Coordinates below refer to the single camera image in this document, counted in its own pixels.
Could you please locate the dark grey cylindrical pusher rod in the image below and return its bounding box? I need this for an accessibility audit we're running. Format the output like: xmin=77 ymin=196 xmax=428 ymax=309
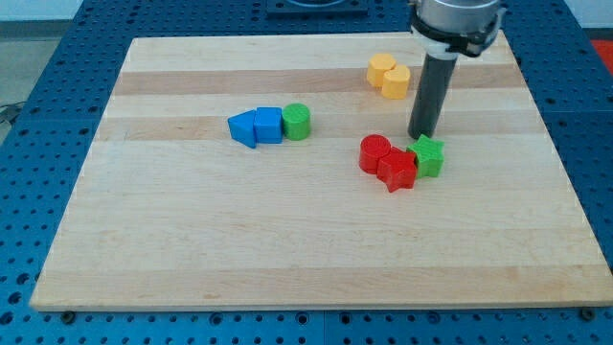
xmin=407 ymin=54 xmax=457 ymax=139

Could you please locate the yellow cylinder block front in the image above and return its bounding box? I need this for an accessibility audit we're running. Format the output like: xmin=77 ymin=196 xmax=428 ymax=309
xmin=381 ymin=64 xmax=411 ymax=100

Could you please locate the yellow cylinder block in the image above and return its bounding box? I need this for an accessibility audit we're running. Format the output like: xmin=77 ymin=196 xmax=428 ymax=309
xmin=381 ymin=64 xmax=411 ymax=100
xmin=366 ymin=53 xmax=397 ymax=87

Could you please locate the green star block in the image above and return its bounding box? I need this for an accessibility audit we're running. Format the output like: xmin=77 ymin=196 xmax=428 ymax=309
xmin=406 ymin=134 xmax=444 ymax=179

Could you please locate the yellow cylinder block rear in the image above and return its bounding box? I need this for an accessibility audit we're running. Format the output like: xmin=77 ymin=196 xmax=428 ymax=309
xmin=366 ymin=53 xmax=397 ymax=87

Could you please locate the red cylinder block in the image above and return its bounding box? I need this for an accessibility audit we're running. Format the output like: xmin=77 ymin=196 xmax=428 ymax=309
xmin=358 ymin=134 xmax=392 ymax=174

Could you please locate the red star block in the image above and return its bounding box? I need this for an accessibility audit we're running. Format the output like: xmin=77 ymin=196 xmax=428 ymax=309
xmin=376 ymin=147 xmax=418 ymax=193

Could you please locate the green cylinder block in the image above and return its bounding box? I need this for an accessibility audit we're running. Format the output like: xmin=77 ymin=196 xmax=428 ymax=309
xmin=282 ymin=103 xmax=310 ymax=141

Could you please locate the blue cube block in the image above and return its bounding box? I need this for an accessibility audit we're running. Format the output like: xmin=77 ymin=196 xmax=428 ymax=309
xmin=254 ymin=107 xmax=283 ymax=144

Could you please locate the blue triangle block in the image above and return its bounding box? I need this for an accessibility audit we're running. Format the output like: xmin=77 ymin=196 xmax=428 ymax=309
xmin=227 ymin=109 xmax=257 ymax=149

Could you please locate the light wooden board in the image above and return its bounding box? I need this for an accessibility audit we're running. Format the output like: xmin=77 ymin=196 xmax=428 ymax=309
xmin=30 ymin=33 xmax=612 ymax=311

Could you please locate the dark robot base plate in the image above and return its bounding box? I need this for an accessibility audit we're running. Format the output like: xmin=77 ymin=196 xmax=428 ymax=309
xmin=264 ymin=0 xmax=370 ymax=17

